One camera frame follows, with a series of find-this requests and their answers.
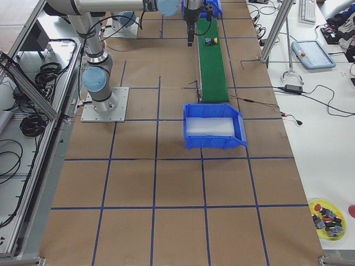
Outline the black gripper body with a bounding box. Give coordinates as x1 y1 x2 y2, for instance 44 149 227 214
202 0 214 10
184 0 201 26

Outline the yellow push button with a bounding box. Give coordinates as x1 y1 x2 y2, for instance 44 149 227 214
205 38 218 46

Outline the yellow tray of buttons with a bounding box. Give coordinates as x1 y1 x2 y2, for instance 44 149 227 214
308 199 347 241

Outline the blue source bin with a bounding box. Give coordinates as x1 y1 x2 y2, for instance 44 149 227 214
181 0 222 18

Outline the green conveyor belt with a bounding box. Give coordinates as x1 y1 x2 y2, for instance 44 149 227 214
197 18 229 103

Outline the white keyboard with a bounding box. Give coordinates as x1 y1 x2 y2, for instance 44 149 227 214
298 0 317 24

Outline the blue destination bin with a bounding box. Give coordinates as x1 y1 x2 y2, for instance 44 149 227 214
183 103 247 150

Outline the teach pendant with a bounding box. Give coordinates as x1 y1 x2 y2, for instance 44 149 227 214
292 40 336 70

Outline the black power adapter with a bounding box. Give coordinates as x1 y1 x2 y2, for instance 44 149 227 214
284 84 303 95

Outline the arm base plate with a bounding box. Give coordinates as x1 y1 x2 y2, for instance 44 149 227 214
80 87 129 122
102 17 139 39

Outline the aluminium frame post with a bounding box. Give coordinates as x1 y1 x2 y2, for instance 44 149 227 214
260 0 293 63

